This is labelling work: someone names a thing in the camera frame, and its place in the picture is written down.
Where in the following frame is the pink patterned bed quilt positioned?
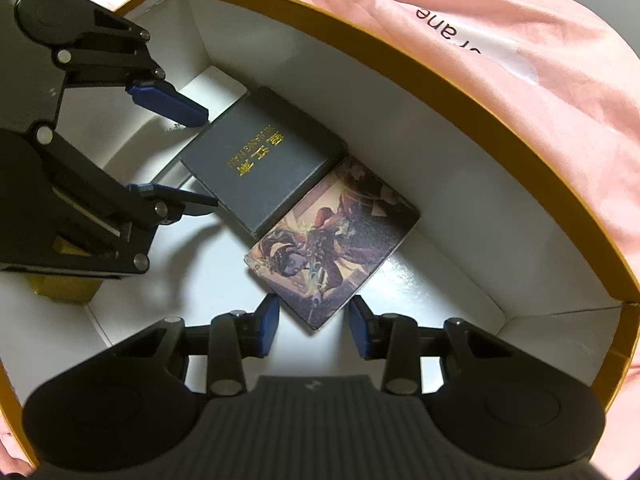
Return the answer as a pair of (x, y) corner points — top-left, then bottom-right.
(0, 0), (640, 480)

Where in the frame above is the black box gold lettering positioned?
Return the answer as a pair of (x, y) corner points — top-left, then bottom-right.
(180, 87), (347, 238)

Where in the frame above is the orange cardboard storage box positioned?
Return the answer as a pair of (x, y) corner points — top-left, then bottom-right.
(0, 0), (640, 470)

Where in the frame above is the small yellow box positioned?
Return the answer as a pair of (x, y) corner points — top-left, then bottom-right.
(24, 236), (104, 305)

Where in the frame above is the illustrated art card box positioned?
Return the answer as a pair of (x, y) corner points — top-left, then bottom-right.
(244, 156), (420, 330)

